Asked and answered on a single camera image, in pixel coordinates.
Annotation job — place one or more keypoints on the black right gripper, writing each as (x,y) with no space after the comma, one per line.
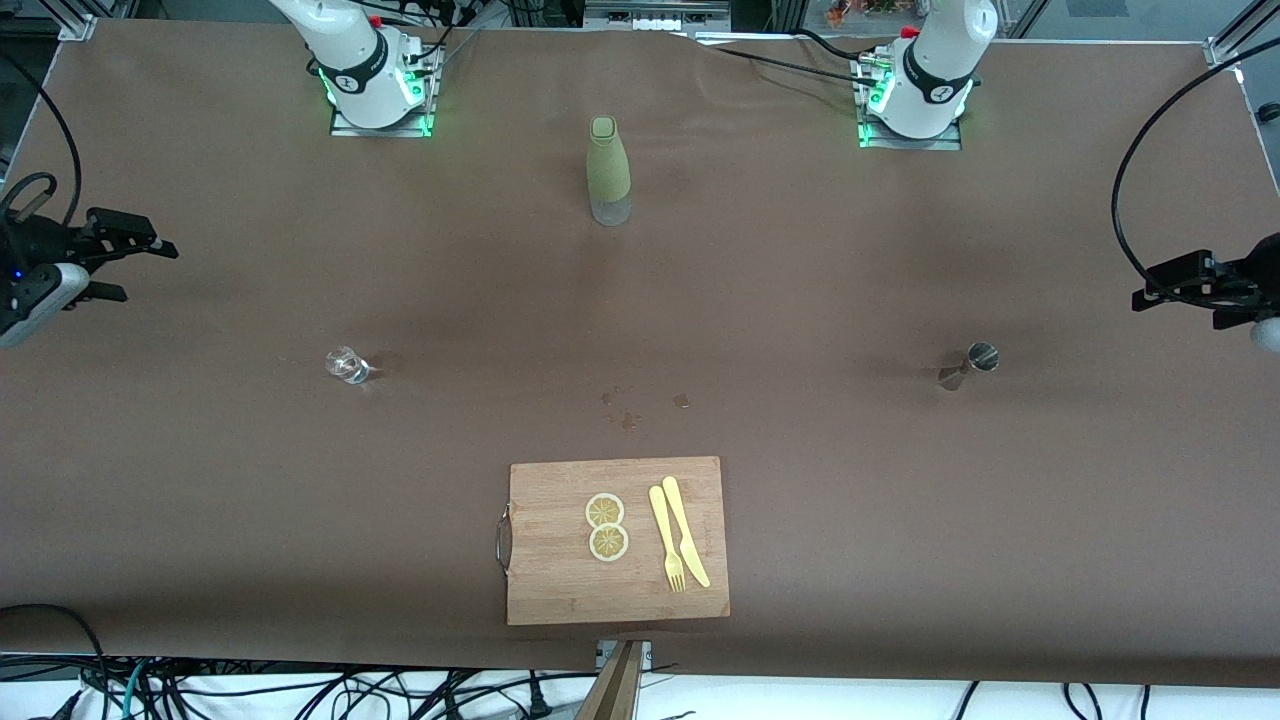
(52,243)

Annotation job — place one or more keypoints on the small metal bracket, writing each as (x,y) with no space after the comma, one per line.
(603,652)

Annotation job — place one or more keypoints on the grey metal equipment box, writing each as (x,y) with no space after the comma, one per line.
(655,12)

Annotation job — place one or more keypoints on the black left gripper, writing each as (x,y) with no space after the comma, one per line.
(1234,281)

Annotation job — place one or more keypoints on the aluminium frame profile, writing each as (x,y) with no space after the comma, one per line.
(1225,50)
(75,25)

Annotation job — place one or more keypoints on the wooden cutting board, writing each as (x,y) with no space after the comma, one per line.
(560,570)

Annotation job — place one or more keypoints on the steel measuring jigger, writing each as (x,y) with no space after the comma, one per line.
(983,356)

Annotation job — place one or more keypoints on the brown table cloth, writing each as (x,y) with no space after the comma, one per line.
(900,250)

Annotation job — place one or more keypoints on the lemon slice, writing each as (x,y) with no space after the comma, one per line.
(608,543)
(604,510)

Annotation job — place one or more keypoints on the wooden post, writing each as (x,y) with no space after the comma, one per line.
(615,690)

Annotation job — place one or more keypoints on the yellow plastic fork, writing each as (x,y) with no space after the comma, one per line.
(662,525)

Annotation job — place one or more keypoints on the green sleeved glass bottle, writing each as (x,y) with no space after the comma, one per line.
(608,170)

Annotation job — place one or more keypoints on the clear glass cup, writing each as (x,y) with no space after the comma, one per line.
(345,365)

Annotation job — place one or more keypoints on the yellow plastic knife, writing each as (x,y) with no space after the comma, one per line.
(682,525)

